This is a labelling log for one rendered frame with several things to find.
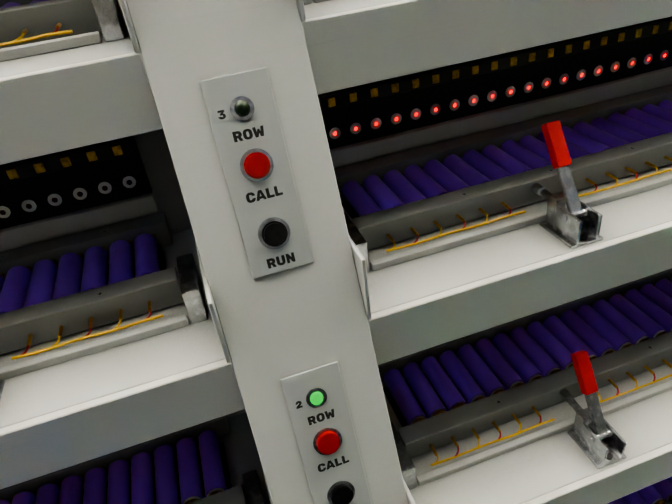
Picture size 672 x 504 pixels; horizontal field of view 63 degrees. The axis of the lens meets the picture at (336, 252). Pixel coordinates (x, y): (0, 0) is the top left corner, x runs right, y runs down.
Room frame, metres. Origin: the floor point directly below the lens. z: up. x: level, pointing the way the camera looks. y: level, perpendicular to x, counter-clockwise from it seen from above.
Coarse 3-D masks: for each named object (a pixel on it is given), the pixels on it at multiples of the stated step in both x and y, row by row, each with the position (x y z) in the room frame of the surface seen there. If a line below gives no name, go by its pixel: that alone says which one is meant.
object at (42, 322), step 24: (96, 288) 0.39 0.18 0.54; (120, 288) 0.38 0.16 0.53; (144, 288) 0.38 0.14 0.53; (168, 288) 0.38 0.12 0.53; (24, 312) 0.37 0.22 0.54; (48, 312) 0.37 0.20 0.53; (72, 312) 0.37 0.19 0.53; (96, 312) 0.38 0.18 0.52; (120, 312) 0.38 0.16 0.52; (144, 312) 0.39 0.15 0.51; (0, 336) 0.36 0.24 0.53; (24, 336) 0.37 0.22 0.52; (48, 336) 0.37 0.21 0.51
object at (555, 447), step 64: (576, 320) 0.52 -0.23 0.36; (640, 320) 0.51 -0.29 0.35; (384, 384) 0.51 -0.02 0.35; (448, 384) 0.47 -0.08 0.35; (512, 384) 0.46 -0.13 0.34; (576, 384) 0.45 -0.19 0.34; (640, 384) 0.46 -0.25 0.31; (448, 448) 0.43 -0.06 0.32; (512, 448) 0.41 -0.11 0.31; (576, 448) 0.41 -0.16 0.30; (640, 448) 0.40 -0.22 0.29
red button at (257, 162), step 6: (252, 156) 0.33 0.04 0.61; (258, 156) 0.33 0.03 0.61; (264, 156) 0.33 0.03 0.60; (246, 162) 0.33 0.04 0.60; (252, 162) 0.33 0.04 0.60; (258, 162) 0.33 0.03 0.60; (264, 162) 0.33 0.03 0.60; (246, 168) 0.33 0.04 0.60; (252, 168) 0.33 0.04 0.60; (258, 168) 0.33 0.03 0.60; (264, 168) 0.33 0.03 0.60; (252, 174) 0.33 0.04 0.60; (258, 174) 0.33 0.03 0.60; (264, 174) 0.33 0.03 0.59
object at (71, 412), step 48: (0, 240) 0.46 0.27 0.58; (192, 240) 0.48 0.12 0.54; (192, 288) 0.36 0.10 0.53; (96, 336) 0.37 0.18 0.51; (192, 336) 0.36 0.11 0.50; (48, 384) 0.33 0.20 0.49; (96, 384) 0.33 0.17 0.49; (144, 384) 0.32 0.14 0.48; (192, 384) 0.33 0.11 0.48; (0, 432) 0.30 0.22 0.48; (48, 432) 0.31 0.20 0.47; (96, 432) 0.32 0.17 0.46; (144, 432) 0.33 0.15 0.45; (0, 480) 0.31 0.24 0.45
